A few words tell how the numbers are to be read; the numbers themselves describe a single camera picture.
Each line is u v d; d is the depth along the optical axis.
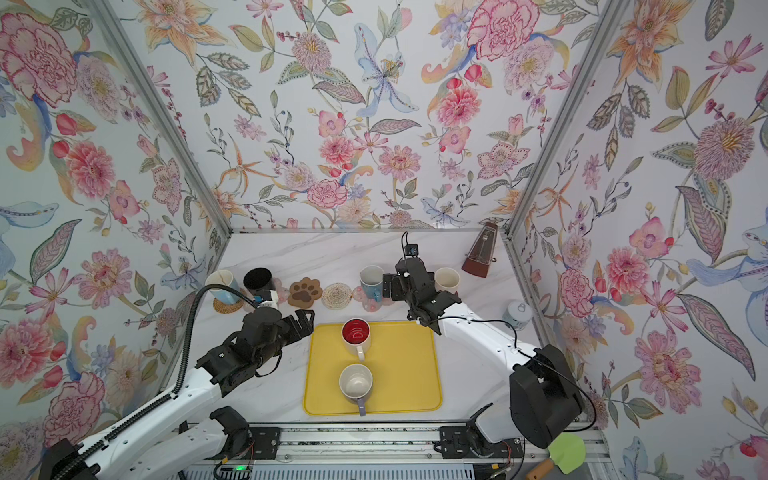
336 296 1.01
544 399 0.42
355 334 0.91
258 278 0.95
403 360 0.87
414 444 0.76
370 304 1.01
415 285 0.63
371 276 1.00
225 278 0.98
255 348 0.59
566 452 0.74
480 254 1.03
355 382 0.83
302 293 1.02
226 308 0.97
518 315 0.92
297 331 0.70
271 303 0.72
